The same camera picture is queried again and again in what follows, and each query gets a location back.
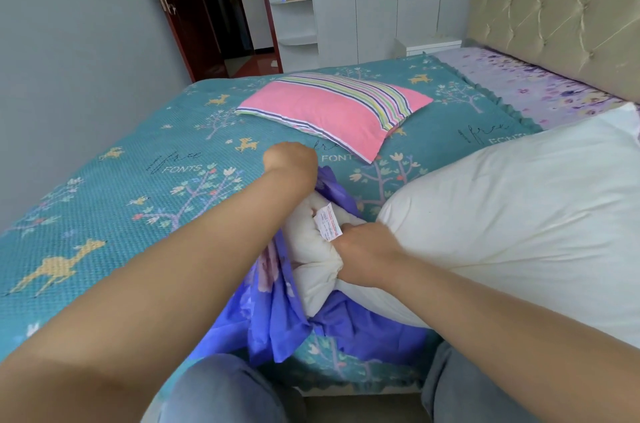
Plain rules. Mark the person's right hand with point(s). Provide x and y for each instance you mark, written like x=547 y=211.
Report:
x=365 y=252

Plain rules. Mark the person's left hand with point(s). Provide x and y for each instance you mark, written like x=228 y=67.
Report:
x=290 y=162

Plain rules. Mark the person's right fingers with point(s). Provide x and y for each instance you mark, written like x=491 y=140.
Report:
x=339 y=250

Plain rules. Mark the purple floral pillowcase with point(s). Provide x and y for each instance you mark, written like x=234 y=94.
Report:
x=285 y=307

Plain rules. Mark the white pillow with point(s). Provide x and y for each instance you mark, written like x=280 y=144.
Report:
x=510 y=217

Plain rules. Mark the person's left forearm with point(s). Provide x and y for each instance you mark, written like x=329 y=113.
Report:
x=145 y=282

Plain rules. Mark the person's right forearm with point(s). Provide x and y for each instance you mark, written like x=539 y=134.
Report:
x=510 y=332

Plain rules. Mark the white pillow label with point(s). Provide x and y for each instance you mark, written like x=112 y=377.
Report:
x=328 y=221

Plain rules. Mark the person's grey trousers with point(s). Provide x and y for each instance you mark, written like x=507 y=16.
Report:
x=320 y=387

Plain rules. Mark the pink striped pillow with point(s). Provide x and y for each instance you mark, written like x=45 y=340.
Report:
x=335 y=110

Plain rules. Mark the teal patterned bedspread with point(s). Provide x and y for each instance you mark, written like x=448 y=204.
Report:
x=165 y=172

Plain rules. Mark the white nightstand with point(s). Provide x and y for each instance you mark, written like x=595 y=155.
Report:
x=427 y=46

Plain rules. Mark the white corner shelf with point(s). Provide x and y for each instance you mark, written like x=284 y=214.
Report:
x=292 y=2

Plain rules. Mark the purple floral bed sheet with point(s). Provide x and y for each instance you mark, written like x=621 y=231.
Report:
x=540 y=87

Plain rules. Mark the dark red door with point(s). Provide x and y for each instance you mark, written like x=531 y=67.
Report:
x=185 y=7

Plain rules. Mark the beige tufted headboard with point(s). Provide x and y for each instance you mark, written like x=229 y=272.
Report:
x=560 y=12

